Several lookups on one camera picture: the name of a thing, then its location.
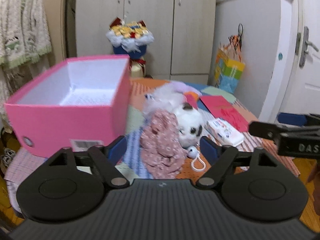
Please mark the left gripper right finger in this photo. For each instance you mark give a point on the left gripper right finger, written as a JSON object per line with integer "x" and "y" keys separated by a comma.
{"x": 221, "y": 160}

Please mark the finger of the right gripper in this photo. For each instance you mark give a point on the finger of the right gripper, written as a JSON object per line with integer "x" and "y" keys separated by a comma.
{"x": 272, "y": 131}
{"x": 299, "y": 119}

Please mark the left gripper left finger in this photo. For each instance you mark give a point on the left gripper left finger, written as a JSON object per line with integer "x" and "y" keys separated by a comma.
{"x": 105, "y": 159}

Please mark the white tissue pack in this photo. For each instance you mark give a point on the white tissue pack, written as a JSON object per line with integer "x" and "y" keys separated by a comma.
{"x": 224, "y": 132}

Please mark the white panda plush toy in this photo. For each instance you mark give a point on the white panda plush toy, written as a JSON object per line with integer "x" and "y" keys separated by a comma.
{"x": 190, "y": 125}

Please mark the red envelope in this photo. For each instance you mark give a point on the red envelope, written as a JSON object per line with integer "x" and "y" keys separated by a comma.
{"x": 219, "y": 107}

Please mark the pink floral cloth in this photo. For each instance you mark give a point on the pink floral cloth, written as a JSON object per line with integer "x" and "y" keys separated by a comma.
{"x": 161, "y": 151}

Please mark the purple plush toy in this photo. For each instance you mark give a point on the purple plush toy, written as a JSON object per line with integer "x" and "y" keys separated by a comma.
{"x": 168, "y": 97}

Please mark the pink cardboard box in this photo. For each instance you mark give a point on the pink cardboard box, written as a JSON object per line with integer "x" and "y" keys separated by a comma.
{"x": 78, "y": 103}

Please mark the colourful paper gift bag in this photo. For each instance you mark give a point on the colourful paper gift bag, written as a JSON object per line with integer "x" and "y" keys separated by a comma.
{"x": 229, "y": 65}

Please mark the white door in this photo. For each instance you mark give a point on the white door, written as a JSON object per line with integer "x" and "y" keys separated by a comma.
{"x": 293, "y": 89}

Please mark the yellow flower bouquet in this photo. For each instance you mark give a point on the yellow flower bouquet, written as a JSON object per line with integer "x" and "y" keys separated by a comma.
{"x": 131, "y": 39}

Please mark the grey wardrobe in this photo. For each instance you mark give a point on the grey wardrobe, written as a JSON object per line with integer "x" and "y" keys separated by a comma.
{"x": 174, "y": 37}

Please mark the cream green knit cardigan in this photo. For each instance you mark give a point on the cream green knit cardigan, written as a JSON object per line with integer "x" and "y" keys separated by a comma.
{"x": 24, "y": 32}

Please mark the silver door handle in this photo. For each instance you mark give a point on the silver door handle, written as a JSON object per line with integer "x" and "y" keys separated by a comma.
{"x": 305, "y": 45}

